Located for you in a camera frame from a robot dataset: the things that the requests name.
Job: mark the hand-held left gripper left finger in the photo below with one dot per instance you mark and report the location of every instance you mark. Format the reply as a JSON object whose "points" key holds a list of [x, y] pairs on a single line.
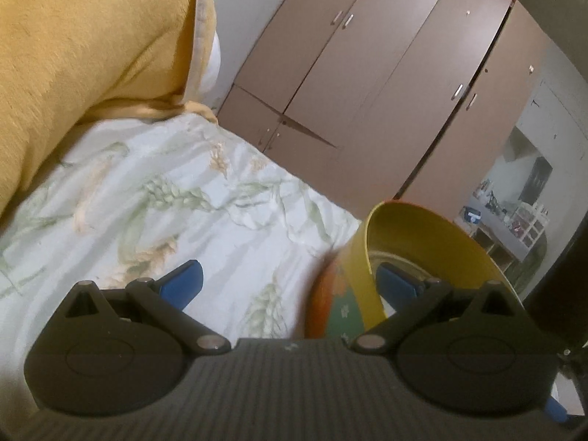
{"points": [[183, 281]]}

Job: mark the floral printed bed sheet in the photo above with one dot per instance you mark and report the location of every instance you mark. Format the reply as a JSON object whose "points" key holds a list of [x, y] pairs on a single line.
{"points": [[183, 202]]}

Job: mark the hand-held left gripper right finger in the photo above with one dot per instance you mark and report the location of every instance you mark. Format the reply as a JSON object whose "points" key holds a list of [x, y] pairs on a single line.
{"points": [[396, 281]]}

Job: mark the white pillow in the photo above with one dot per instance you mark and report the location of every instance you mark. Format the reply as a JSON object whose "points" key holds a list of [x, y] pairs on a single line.
{"points": [[212, 66]]}

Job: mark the yellow blanket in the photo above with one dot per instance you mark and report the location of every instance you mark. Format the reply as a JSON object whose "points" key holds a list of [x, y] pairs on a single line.
{"points": [[92, 32]]}

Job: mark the round gold tin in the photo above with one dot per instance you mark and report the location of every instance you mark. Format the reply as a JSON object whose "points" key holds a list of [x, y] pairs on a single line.
{"points": [[413, 225]]}

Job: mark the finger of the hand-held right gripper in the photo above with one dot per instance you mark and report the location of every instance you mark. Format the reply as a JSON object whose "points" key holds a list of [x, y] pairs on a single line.
{"points": [[555, 409]]}

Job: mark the brown wardrobe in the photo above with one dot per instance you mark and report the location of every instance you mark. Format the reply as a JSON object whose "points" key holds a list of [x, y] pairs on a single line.
{"points": [[367, 78]]}

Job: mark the white desk shelf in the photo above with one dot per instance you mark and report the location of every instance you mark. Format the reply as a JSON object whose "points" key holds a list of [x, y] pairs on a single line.
{"points": [[519, 229]]}

